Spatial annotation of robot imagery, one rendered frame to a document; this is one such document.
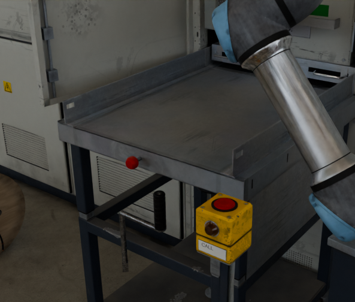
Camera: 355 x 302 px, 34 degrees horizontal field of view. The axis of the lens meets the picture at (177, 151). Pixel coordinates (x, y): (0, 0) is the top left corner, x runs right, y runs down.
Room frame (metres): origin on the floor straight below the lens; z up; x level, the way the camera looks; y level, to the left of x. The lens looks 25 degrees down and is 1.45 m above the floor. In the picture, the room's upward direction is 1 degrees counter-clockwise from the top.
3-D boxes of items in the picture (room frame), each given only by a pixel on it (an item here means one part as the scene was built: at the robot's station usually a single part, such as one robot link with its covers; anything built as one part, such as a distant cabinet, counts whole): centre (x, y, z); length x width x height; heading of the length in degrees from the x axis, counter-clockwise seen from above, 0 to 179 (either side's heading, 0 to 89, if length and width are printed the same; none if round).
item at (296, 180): (1.59, -0.12, 0.46); 0.64 x 0.58 x 0.66; 142
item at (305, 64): (1.90, -0.36, 0.89); 0.54 x 0.05 x 0.06; 52
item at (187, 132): (1.59, -0.12, 0.82); 0.68 x 0.62 x 0.06; 142
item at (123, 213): (1.30, 0.10, 0.61); 0.17 x 0.03 x 0.30; 50
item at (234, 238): (0.94, -0.09, 0.85); 0.08 x 0.08 x 0.10; 52
